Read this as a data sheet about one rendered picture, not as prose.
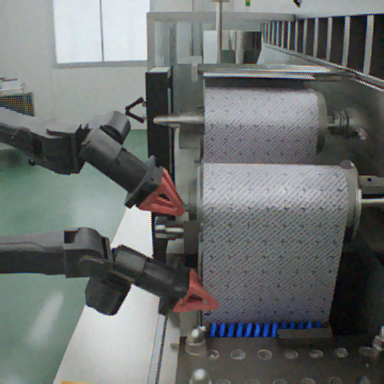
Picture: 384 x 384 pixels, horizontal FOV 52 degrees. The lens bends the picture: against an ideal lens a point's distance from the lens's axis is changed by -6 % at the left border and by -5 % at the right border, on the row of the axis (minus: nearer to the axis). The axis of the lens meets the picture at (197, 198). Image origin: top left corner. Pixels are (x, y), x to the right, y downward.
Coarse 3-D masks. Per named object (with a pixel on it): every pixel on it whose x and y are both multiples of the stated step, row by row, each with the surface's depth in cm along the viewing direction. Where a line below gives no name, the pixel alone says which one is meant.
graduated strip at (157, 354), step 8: (168, 304) 101; (168, 312) 98; (160, 320) 96; (160, 328) 93; (160, 336) 90; (160, 344) 88; (160, 352) 86; (152, 360) 83; (160, 360) 83; (152, 368) 81; (152, 376) 79
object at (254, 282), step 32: (224, 256) 70; (256, 256) 69; (288, 256) 69; (320, 256) 69; (224, 288) 72; (256, 288) 72; (288, 288) 72; (320, 288) 72; (224, 320) 75; (256, 320) 75; (288, 320) 75; (320, 320) 75
